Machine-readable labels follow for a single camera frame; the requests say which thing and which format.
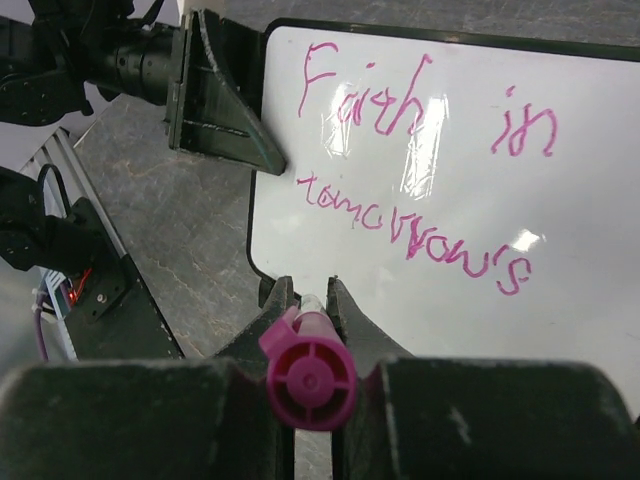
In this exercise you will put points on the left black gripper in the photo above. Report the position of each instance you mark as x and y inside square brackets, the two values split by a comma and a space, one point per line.
[212, 105]

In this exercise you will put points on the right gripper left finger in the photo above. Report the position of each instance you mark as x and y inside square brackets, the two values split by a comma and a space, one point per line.
[150, 419]

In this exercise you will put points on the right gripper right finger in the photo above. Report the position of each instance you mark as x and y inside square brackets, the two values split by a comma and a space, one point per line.
[428, 418]

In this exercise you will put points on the magenta whiteboard marker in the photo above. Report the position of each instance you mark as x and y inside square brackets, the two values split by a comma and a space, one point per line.
[311, 378]

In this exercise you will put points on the white whiteboard black frame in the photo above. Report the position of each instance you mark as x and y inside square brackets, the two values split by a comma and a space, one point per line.
[477, 195]

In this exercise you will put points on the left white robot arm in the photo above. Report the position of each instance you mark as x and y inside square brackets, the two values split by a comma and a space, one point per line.
[46, 65]

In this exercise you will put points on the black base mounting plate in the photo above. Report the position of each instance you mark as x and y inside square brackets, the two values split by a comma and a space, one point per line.
[113, 315]

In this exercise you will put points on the blue slotted cable duct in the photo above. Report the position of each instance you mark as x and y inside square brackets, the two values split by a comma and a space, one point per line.
[60, 299]

